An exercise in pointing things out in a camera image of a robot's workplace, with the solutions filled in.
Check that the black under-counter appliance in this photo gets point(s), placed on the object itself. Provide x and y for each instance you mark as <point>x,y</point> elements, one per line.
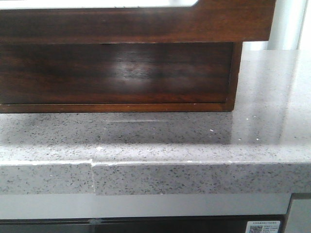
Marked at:
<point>164,224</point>

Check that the wooden drawer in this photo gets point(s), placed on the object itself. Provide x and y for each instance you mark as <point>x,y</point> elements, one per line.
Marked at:
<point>205,21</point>
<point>121,72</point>

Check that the grey cabinet door panel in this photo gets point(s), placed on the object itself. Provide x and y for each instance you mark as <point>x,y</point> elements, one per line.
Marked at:
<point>299,218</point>

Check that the dark wooden drawer cabinet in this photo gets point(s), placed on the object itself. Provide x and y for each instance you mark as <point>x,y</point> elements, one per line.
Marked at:
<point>235,72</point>

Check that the white QR code sticker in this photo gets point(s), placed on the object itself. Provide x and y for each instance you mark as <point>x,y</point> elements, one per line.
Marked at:
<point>263,226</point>

